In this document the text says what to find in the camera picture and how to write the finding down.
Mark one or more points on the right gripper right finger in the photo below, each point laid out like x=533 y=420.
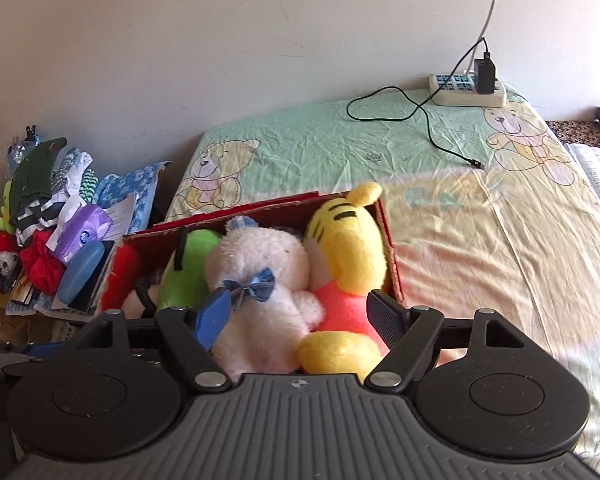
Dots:
x=409 y=334

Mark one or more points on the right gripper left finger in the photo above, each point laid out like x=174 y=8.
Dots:
x=188 y=334

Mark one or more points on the green bean plush toy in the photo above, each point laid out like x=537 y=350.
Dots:
x=183 y=283

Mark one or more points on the white plush bear blue bow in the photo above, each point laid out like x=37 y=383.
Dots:
x=267 y=273

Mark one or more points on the red cardboard box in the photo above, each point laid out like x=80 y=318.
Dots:
x=142 y=254

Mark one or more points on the yellow tiger plush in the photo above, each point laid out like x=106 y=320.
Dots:
x=347 y=262

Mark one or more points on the blue glasses case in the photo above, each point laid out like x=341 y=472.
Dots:
x=79 y=271

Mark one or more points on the red cloth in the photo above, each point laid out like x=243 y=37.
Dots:
x=43 y=269

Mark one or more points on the cartoon bear bed sheet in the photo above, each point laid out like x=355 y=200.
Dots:
x=484 y=208

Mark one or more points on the purple tissue pack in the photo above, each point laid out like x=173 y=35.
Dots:
x=89 y=223

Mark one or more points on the blue floral cloth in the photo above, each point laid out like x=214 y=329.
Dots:
x=113 y=189

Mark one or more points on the green striped clothes pile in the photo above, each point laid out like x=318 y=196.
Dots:
x=45 y=176

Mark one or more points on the white power strip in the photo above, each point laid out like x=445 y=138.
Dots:
x=460 y=91

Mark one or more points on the black charger adapter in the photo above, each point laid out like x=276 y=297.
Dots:
x=485 y=74

